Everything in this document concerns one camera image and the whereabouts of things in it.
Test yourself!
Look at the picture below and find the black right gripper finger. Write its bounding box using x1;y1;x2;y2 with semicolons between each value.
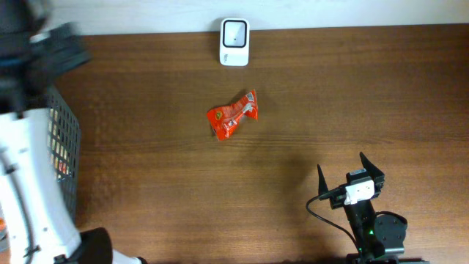
359;152;385;180
317;164;329;196

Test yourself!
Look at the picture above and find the red snack packet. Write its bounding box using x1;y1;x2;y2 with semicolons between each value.
206;89;259;141

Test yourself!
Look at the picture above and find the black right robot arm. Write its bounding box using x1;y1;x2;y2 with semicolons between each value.
306;153;425;264

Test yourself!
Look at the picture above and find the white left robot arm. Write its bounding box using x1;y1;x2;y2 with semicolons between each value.
1;1;139;263

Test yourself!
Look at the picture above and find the white barcode scanner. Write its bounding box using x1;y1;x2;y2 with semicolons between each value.
219;18;250;67

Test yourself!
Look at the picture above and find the grey plastic mesh basket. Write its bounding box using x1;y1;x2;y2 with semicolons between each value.
47;87;81;221

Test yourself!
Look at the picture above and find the black camera cable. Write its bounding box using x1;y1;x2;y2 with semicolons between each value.
306;187;362;254

